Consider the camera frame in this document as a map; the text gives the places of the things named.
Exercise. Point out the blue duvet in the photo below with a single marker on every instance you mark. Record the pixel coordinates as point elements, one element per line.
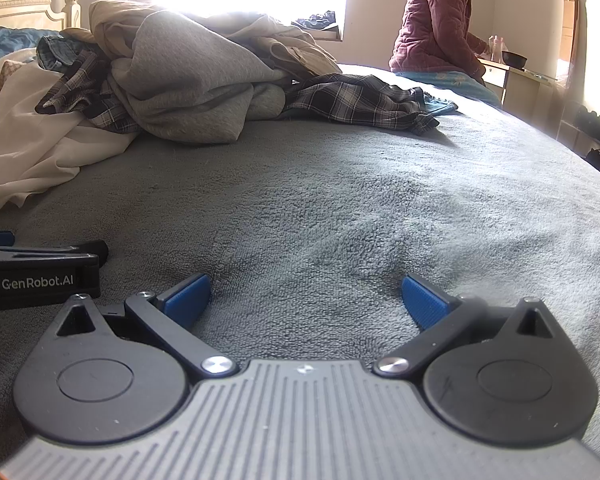
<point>0,40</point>

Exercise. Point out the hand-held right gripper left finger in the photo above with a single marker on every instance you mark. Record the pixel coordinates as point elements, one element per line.
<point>190,296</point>

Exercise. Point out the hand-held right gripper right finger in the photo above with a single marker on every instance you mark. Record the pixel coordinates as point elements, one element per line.
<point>422,302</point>

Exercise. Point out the dark plaid shirt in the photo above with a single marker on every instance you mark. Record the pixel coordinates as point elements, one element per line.
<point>360,100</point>

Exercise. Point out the shoe rack with shoes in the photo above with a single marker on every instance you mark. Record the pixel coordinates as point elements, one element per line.
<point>595,130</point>

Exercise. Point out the small cream table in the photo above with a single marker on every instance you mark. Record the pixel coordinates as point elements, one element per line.
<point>520,87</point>

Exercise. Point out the black bowl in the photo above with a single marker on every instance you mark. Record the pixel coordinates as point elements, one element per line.
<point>514,58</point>

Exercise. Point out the dark clothes on windowsill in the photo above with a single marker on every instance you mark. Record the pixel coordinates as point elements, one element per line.
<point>315,21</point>

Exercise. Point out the clear bottle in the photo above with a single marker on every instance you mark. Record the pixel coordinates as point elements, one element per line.
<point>495,47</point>

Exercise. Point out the small teal cloth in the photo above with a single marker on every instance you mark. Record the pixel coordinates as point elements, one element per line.
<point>440,106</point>

